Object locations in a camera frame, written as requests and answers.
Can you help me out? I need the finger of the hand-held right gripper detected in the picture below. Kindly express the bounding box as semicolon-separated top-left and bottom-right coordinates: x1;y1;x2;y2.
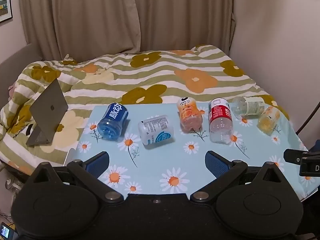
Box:
284;149;308;165

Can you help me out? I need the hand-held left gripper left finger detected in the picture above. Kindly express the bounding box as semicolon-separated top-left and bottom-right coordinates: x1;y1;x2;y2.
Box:
30;151;124;203

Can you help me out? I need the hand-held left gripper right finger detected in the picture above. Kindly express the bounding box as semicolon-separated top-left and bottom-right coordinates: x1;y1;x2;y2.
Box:
190;151;288;203

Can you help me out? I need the yellow-label small bottle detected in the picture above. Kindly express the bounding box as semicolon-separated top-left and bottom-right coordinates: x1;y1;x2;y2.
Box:
257;106;281;134

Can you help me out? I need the blue plastic bottle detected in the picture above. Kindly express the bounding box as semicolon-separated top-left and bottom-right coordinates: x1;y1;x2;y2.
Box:
97;102;129;140

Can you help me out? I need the red-label clear bottle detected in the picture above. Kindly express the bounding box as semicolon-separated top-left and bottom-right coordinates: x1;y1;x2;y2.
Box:
208;98;233;144

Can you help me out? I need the blue daisy tablecloth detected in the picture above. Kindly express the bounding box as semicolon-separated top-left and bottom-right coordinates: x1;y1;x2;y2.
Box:
65;102;318;201

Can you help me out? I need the orange peach drink bottle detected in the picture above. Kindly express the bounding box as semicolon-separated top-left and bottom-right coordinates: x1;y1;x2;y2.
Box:
177;97;203;133

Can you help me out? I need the white-label plastic bottle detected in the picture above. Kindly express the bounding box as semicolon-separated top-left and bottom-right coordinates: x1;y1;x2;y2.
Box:
138;115;175;146

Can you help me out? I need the clear bottle white label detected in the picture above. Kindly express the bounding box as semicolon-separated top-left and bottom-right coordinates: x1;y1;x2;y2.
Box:
232;96;265;117

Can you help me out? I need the grey laptop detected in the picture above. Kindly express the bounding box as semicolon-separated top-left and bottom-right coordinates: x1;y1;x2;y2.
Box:
26;78;68;147

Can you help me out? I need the striped floral blanket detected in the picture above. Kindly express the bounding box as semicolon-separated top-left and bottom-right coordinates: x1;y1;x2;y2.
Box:
0;44;290;176

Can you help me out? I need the black phone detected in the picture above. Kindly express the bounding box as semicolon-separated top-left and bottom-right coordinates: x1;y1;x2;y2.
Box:
0;222;16;240

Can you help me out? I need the grey bed headboard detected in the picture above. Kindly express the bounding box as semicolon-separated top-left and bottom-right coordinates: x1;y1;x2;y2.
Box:
0;42;42;80

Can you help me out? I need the beige curtain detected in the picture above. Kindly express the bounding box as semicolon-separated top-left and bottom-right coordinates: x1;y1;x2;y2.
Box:
18;0;237;62

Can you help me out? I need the dark cable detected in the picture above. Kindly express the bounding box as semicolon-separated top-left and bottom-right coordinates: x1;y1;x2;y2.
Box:
296;100;320;135

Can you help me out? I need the white cable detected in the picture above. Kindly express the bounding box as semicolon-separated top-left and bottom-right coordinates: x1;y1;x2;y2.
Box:
4;177;22;193

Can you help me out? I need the framed wall picture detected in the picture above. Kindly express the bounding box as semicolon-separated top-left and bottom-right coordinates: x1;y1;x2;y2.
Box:
0;0;13;24

